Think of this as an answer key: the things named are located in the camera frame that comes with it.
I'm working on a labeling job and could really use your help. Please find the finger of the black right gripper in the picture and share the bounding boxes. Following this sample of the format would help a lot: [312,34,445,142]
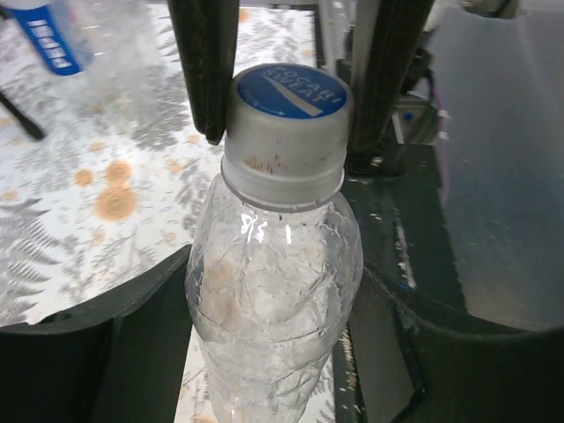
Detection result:
[167,0,240,145]
[349,0,434,152]

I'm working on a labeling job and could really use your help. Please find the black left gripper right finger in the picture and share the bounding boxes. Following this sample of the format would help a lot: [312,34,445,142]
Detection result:
[333,264,563,422]

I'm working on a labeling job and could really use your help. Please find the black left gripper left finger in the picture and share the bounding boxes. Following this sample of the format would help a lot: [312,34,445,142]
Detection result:
[1,246,192,422]

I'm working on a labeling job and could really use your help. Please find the blue white bottle cap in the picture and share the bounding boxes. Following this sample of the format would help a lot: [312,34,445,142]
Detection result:
[221,63,353,212]

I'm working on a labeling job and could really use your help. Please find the clear plastic bottle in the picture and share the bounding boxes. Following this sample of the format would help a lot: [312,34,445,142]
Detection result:
[185,176,363,422]

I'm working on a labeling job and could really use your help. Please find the clear bottle blue label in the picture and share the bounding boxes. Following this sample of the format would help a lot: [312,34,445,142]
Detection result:
[1,0,93,77]

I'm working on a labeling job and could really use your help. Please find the black music stand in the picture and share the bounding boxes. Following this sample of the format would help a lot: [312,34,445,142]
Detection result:
[0,92,45,141]

